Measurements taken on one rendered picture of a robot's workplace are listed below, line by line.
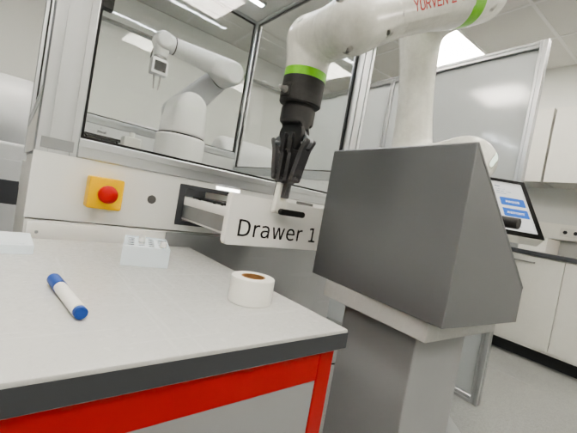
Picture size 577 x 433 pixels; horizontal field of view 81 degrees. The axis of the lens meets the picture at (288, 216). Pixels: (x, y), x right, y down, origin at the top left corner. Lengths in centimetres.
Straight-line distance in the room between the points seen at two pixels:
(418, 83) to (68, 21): 85
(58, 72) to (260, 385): 76
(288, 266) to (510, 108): 168
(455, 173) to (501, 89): 184
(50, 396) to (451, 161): 63
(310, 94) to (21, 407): 65
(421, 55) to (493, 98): 144
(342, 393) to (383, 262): 34
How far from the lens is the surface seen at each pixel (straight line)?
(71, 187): 91
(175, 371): 38
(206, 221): 84
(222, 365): 40
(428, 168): 69
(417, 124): 103
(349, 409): 90
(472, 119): 248
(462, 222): 64
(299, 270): 126
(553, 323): 353
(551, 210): 427
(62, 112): 91
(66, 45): 94
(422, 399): 85
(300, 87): 75
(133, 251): 69
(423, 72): 107
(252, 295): 53
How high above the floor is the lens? 92
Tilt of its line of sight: 2 degrees down
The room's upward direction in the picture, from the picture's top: 10 degrees clockwise
